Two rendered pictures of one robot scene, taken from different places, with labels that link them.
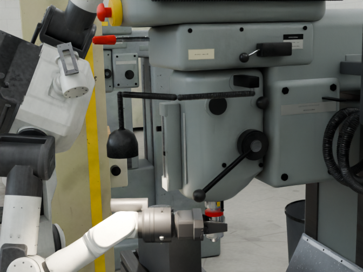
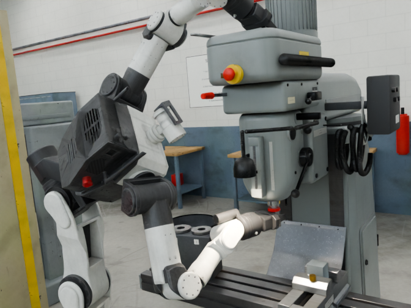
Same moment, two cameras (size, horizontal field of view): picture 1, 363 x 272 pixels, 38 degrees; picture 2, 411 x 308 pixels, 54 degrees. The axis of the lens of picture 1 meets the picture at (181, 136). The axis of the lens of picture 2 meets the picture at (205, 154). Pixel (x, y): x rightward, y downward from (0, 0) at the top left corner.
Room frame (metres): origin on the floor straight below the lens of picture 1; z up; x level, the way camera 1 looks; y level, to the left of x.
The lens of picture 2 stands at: (0.22, 0.96, 1.70)
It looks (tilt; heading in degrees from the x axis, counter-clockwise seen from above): 8 degrees down; 325
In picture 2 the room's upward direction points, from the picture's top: 4 degrees counter-clockwise
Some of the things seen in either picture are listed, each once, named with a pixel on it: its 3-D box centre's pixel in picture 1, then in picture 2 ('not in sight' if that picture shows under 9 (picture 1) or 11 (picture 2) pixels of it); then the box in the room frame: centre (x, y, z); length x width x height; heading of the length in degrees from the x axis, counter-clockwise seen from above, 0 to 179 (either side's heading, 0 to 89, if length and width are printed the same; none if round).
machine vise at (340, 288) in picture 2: not in sight; (315, 289); (1.11, -0.10, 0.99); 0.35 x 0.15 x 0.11; 108
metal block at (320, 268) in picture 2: not in sight; (317, 271); (1.12, -0.13, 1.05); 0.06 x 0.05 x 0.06; 18
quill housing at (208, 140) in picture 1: (214, 131); (271, 154); (1.27, -0.08, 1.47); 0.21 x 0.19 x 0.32; 20
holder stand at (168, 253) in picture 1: (168, 241); (192, 250); (1.65, 0.05, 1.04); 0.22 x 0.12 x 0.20; 31
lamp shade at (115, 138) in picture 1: (122, 142); (244, 166); (1.18, 0.14, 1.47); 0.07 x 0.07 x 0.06
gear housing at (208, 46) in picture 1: (227, 45); (273, 96); (1.29, -0.12, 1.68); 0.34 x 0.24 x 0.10; 110
